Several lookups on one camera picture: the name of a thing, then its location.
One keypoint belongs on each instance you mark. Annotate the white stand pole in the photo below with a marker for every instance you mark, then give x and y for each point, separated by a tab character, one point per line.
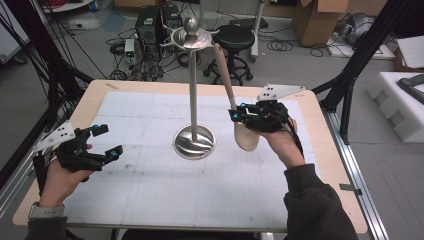
257	30

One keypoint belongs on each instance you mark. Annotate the person's left hand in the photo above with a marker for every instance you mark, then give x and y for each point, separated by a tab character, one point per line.
58	186

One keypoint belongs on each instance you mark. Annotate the beige ladle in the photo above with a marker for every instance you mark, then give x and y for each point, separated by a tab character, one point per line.
225	75

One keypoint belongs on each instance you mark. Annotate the metal utensil stand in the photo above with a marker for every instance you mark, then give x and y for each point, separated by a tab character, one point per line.
193	100

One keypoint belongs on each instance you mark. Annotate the grey rounded device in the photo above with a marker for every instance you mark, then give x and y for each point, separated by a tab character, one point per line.
358	26

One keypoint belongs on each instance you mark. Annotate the grey wrist watch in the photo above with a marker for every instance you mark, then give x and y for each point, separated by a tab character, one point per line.
46	210

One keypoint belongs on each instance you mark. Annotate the black computer tower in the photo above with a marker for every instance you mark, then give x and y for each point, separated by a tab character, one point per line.
171	16
147	26

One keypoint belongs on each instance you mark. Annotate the large cardboard box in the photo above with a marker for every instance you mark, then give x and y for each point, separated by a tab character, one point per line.
316	23

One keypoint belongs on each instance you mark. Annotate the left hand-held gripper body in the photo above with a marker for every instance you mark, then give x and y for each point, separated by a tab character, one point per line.
78	156

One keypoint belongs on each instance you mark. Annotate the dark curved part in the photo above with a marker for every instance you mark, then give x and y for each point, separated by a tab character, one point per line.
413	87

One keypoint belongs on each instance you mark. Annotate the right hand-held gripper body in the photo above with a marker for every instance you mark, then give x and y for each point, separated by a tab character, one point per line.
266	116

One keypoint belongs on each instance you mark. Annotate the person's right hand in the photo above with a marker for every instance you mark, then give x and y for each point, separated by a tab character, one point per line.
283	146

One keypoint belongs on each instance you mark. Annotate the black metal frame strut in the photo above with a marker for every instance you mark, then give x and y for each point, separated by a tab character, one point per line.
360	56

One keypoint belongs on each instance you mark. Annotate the black tape piece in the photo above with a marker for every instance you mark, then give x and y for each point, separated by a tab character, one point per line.
351	190

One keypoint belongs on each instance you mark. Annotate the white box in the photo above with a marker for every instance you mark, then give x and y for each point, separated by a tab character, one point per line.
412	51

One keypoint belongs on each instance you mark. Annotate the white device with green light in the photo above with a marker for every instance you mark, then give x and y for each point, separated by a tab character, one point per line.
129	46

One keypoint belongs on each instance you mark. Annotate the white foam block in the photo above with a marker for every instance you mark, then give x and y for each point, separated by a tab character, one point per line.
390	100

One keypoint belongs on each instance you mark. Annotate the aluminium rail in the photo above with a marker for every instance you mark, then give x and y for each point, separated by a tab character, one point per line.
16	186
361	200

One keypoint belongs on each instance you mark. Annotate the black round stool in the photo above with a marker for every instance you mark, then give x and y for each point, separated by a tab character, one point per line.
235	37

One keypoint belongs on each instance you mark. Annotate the white grid mat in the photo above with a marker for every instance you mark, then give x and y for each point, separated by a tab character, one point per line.
166	193

